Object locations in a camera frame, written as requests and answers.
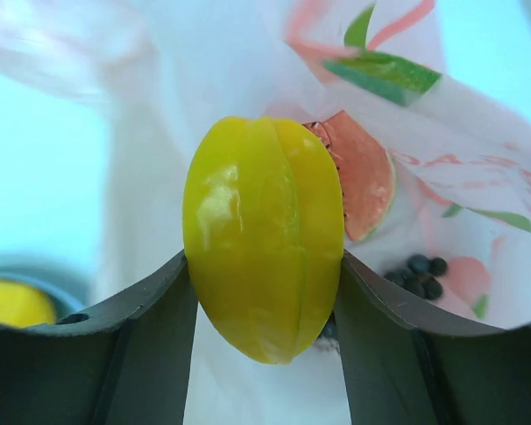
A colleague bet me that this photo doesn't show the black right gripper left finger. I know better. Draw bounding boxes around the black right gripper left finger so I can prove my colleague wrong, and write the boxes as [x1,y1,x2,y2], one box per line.
[0,254,198,425]

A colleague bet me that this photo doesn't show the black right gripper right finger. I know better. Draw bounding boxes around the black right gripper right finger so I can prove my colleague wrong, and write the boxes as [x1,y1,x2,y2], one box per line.
[335,254,531,424]

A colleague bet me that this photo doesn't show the black fake grapes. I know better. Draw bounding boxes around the black fake grapes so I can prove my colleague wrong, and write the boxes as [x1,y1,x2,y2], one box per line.
[313,253,449,354]

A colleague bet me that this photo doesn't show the blue plastic bowl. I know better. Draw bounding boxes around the blue plastic bowl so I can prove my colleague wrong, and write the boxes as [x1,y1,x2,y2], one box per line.
[0,253,89,329]

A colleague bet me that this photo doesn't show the yellow fake pear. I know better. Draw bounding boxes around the yellow fake pear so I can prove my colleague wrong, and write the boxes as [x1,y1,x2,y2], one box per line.
[0,279,57,328]

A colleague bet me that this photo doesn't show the pink plastic bag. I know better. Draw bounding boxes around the pink plastic bag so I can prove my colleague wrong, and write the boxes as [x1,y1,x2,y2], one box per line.
[0,1,531,424]

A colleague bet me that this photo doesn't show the fake watermelon slice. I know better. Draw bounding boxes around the fake watermelon slice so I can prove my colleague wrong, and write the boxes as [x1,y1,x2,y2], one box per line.
[304,111,396,242]

